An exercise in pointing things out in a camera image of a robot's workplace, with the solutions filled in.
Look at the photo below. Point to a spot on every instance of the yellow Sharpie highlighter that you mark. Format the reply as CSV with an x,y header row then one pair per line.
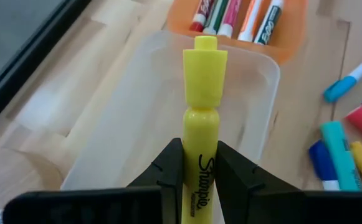
x,y
204,77

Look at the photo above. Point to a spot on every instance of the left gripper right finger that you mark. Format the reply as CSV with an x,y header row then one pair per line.
x,y
261,205

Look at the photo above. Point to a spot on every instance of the orange Expo marker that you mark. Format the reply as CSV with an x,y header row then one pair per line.
x,y
249,21

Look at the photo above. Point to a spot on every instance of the teal highlighter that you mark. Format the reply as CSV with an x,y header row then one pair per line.
x,y
339,152

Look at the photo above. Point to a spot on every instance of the dark teal Expo marker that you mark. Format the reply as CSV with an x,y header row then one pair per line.
x,y
269,21

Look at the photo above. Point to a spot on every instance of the light blue cap fine marker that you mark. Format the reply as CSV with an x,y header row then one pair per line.
x,y
339,88

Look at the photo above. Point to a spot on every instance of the clear translucent plastic bin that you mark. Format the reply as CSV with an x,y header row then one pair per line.
x,y
121,124

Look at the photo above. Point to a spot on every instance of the orange translucent plastic bin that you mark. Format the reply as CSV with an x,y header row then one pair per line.
x,y
293,37

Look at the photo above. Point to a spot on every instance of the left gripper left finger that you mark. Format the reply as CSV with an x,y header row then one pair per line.
x,y
155,205

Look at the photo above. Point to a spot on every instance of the red Expo marker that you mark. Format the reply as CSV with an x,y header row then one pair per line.
x,y
201,17

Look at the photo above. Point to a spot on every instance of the magenta Expo marker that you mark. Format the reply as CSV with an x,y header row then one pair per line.
x,y
230,18

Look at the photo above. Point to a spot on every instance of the green Expo marker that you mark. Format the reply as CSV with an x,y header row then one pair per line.
x,y
216,18

